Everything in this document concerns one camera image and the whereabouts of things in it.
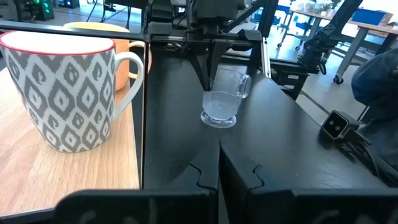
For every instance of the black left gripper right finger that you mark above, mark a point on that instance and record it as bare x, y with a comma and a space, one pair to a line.
280, 205

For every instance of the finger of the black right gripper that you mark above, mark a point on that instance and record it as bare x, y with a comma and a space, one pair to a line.
202, 59
217, 53

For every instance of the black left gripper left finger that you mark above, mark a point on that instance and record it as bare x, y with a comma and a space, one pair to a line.
174, 205

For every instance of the clear glass cup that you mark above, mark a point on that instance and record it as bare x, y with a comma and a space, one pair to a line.
220, 105

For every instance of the orange yellow ceramic mug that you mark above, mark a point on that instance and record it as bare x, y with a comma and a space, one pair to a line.
121, 71

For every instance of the white grey patterned mug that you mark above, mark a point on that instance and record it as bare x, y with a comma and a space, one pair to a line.
62, 93

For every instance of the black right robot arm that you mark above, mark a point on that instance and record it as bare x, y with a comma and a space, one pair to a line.
164, 12

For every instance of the neighbouring black robot arm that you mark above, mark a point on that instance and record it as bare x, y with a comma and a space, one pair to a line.
329, 34

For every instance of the blue plastic bin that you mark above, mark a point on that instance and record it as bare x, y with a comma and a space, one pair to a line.
370, 16

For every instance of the wooden workbench grey legs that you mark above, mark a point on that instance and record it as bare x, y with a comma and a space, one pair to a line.
373, 28

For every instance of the person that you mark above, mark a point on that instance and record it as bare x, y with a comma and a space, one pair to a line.
376, 81

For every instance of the black computer green lights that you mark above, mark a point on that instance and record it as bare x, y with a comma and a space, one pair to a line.
42, 9

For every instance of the grey metal bracket strip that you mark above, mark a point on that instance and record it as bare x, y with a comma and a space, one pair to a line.
265, 56

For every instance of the black aluminium table frame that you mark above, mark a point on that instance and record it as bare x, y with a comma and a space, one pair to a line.
289, 67

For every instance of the small black table camera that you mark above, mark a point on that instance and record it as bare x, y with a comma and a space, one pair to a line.
335, 124

